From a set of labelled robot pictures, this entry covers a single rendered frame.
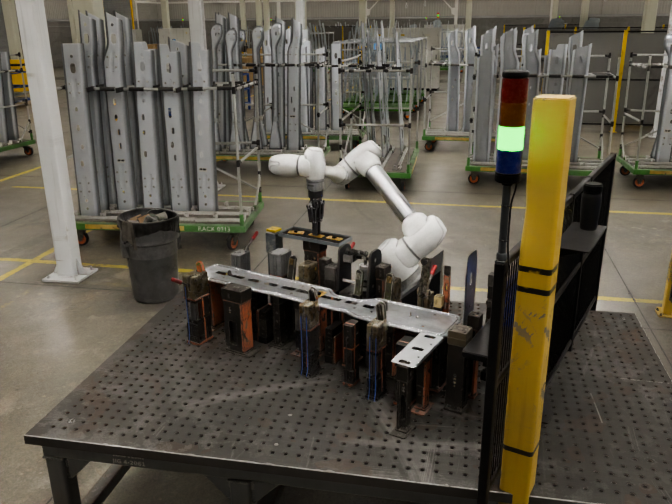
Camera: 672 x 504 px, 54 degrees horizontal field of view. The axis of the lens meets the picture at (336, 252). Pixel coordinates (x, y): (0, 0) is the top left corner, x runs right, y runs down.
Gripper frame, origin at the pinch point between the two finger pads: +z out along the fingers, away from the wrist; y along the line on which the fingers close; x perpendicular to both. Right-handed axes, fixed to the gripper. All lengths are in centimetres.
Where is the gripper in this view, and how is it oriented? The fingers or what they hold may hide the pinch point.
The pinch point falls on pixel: (316, 228)
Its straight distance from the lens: 339.9
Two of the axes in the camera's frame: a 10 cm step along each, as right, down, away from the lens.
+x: 8.2, 1.8, -5.5
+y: -5.8, 2.8, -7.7
